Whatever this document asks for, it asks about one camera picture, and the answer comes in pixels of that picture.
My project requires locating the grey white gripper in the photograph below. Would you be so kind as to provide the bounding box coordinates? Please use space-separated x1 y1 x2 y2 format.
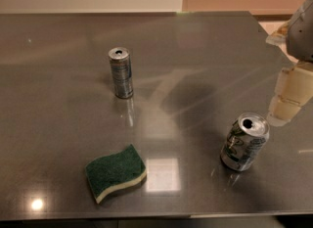
266 0 313 126

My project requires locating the silver blue redbull can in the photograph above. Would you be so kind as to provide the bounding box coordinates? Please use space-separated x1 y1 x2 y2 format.
109 47 133 99

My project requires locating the silver green 7up can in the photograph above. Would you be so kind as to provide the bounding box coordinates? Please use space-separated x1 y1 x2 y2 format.
220 113 270 172

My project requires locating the green yellow sponge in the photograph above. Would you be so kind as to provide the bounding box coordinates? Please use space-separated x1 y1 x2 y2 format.
85 144 147 204

